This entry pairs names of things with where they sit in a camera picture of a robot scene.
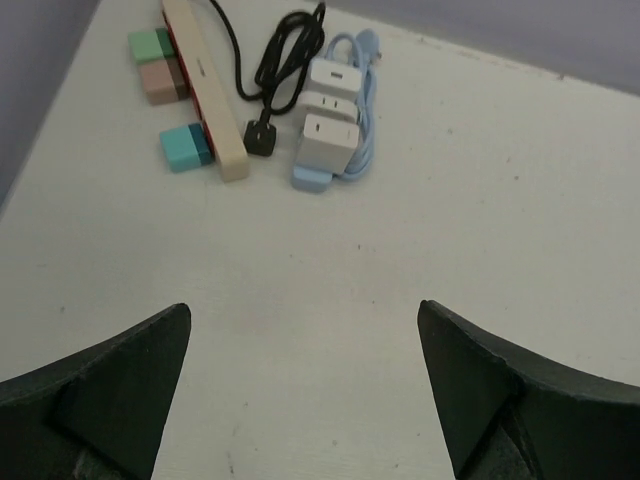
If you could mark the pink brown plug adapter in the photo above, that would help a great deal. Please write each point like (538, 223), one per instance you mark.
(163, 81)

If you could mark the beige red power strip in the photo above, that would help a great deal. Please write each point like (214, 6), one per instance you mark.
(211, 103)

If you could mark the white USB charger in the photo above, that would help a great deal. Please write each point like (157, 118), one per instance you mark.
(334, 78)

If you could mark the teal plug adapter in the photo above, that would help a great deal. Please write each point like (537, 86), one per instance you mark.
(186, 148)

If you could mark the green plug adapter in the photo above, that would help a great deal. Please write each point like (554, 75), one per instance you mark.
(150, 45)

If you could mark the large white charger block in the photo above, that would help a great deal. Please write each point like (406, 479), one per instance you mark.
(327, 144)

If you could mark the light blue power strip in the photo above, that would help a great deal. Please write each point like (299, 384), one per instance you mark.
(360, 51)

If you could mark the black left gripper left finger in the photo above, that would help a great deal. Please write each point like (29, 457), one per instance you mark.
(99, 413)

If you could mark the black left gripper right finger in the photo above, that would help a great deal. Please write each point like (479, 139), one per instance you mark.
(509, 413)

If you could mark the white folding-prong adapter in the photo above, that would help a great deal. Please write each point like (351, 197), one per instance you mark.
(324, 105)

